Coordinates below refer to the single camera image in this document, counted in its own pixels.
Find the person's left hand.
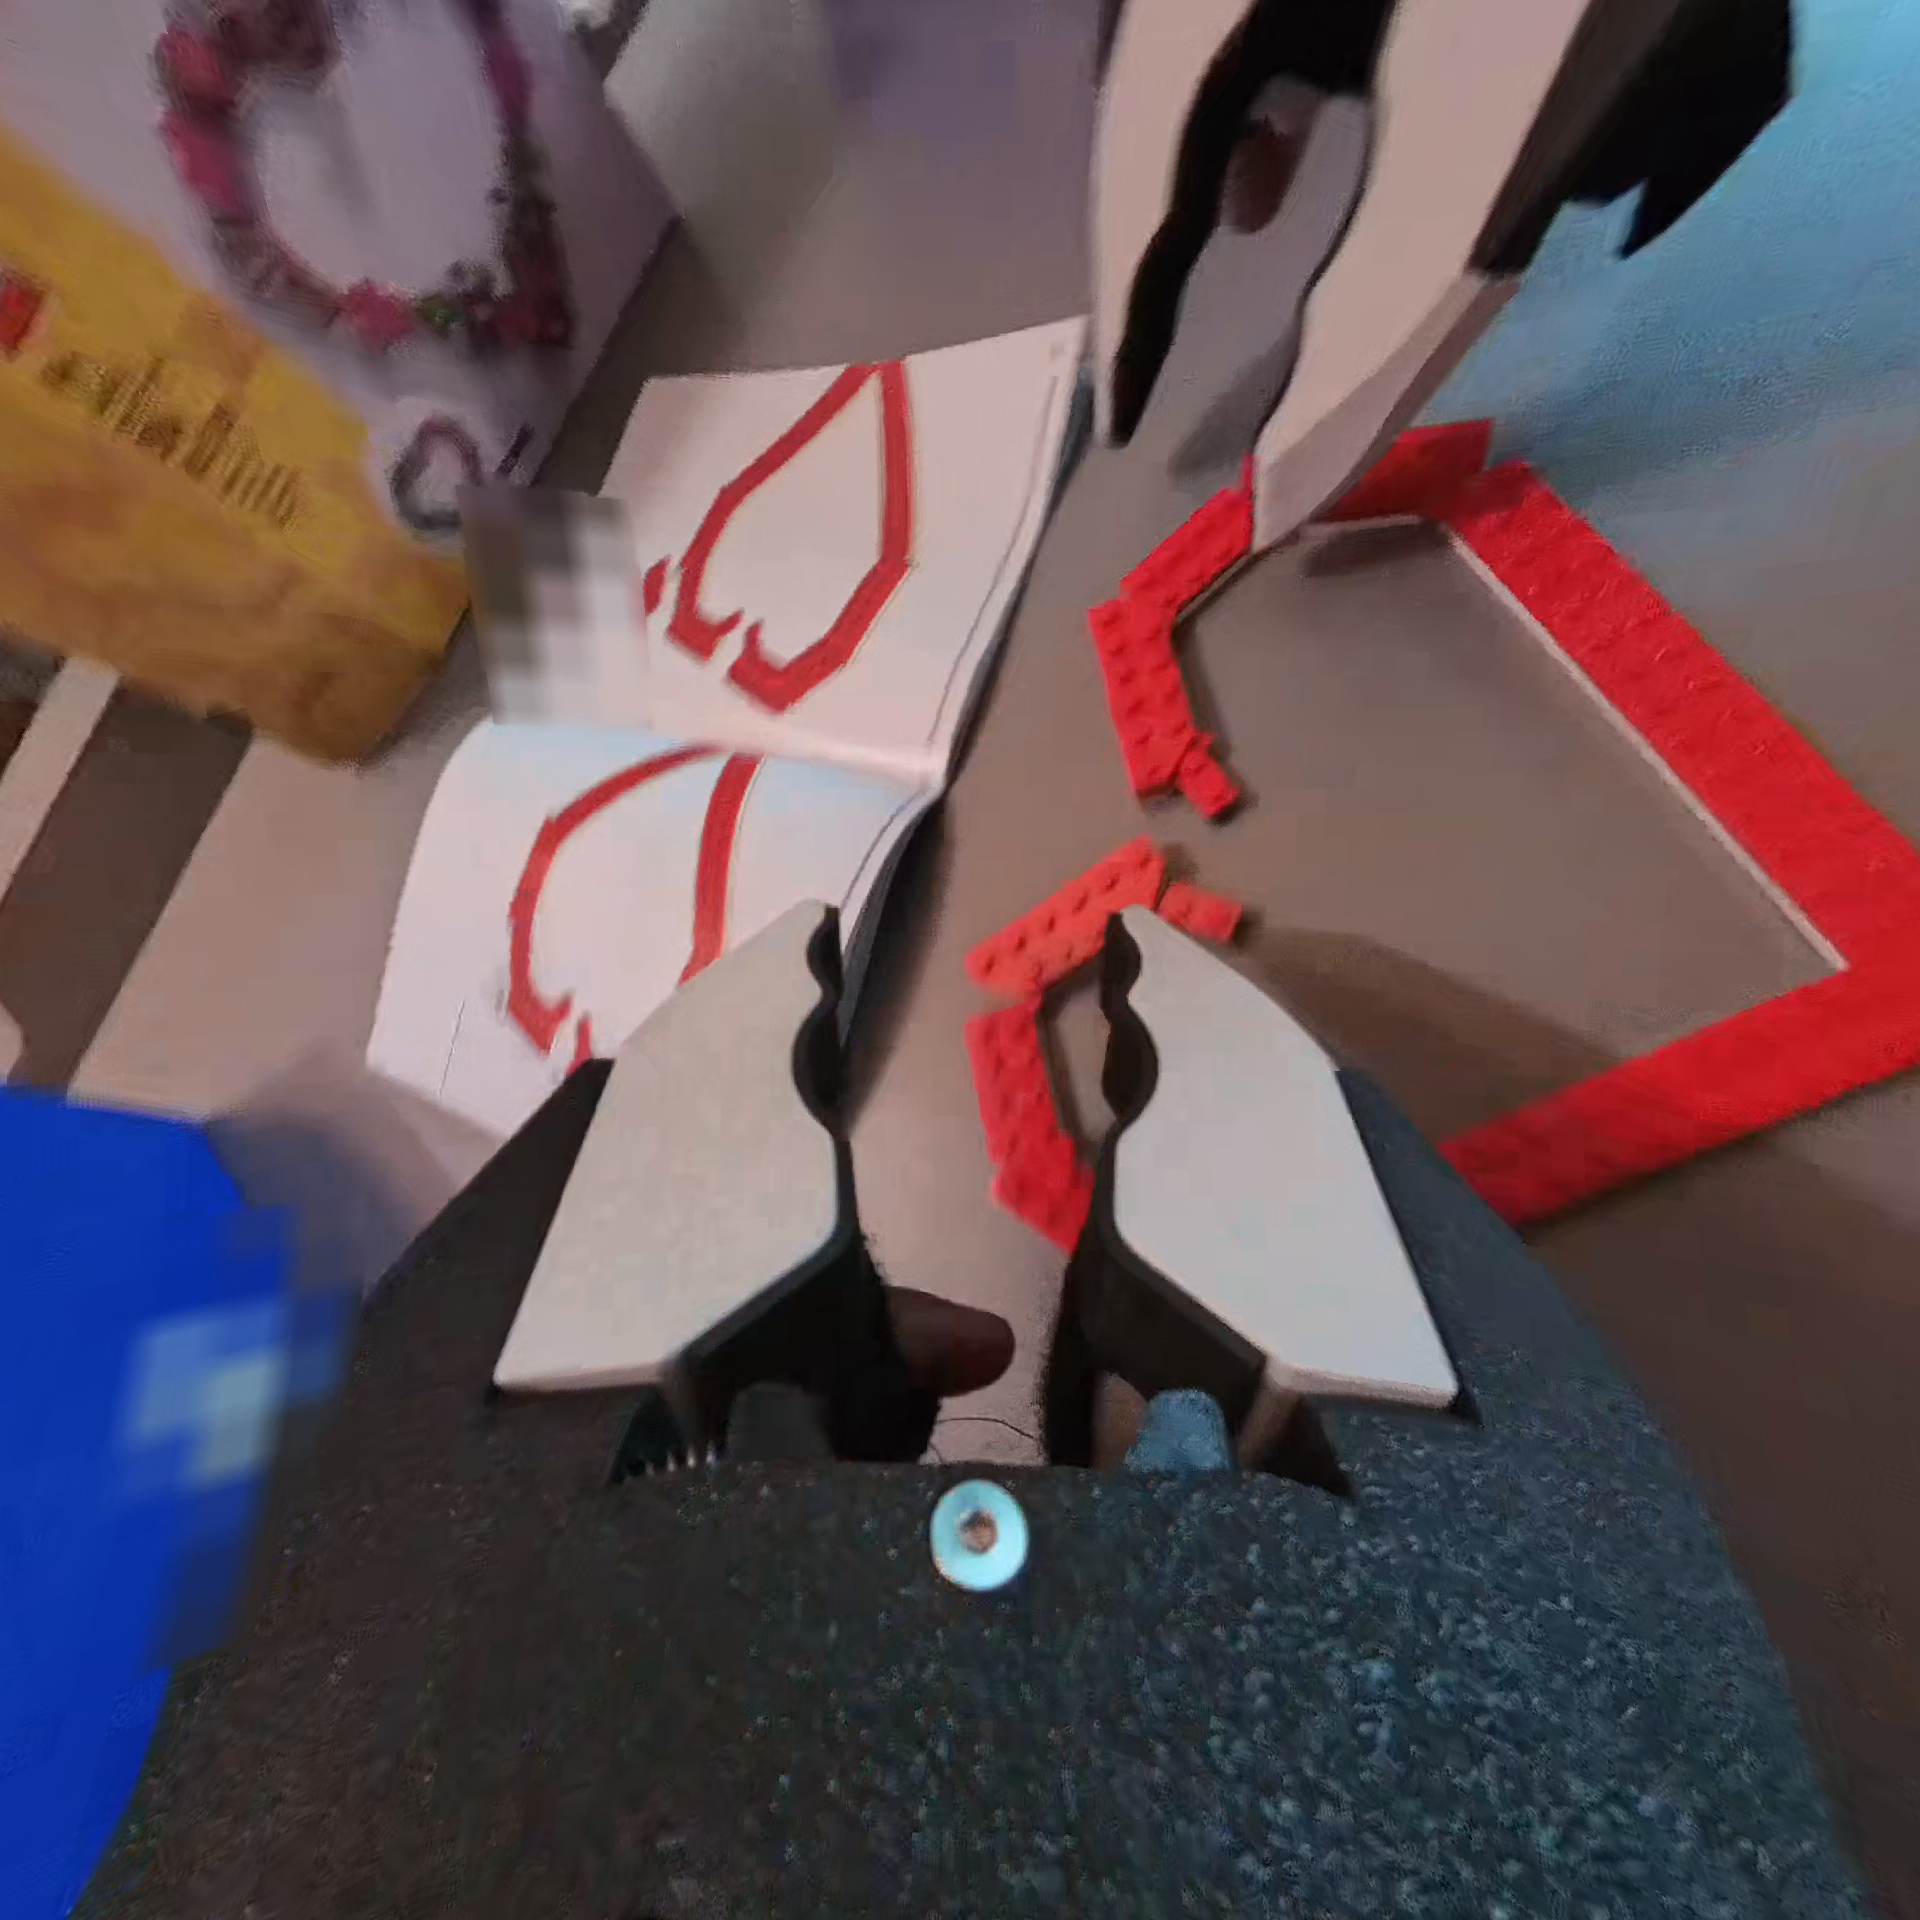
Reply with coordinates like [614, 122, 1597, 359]
[887, 1289, 1019, 1399]

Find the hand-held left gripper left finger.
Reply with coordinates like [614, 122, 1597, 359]
[493, 900, 864, 1396]

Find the blue box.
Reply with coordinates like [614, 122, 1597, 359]
[0, 1086, 362, 1920]

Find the open instruction booklet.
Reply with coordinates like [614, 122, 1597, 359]
[369, 319, 1090, 1120]

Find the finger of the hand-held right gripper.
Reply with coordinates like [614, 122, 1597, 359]
[1248, 0, 1652, 549]
[1086, 0, 1404, 448]

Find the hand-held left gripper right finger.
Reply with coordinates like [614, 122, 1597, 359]
[1094, 906, 1466, 1413]

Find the small red brick arc piece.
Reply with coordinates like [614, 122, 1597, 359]
[961, 837, 1248, 1259]

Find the yellow and white toy box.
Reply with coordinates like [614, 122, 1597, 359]
[0, 0, 679, 764]

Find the large red brick heart frame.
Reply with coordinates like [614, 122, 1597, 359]
[1086, 420, 1920, 1223]

